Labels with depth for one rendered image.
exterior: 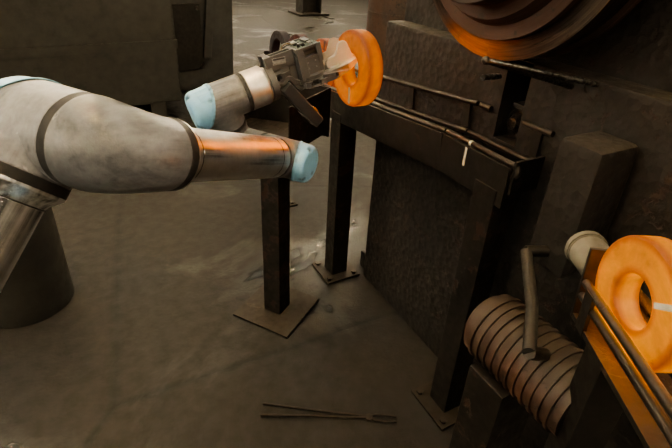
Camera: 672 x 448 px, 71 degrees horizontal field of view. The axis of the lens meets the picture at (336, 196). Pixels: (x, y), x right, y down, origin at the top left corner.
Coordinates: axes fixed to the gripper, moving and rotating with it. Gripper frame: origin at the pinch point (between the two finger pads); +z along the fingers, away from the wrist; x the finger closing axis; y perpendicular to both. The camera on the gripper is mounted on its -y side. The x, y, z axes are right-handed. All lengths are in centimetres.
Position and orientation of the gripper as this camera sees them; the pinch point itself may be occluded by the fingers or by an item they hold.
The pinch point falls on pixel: (356, 59)
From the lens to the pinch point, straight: 102.0
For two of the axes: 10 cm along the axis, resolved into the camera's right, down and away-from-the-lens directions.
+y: -2.0, -8.1, -5.6
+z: 8.6, -4.2, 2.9
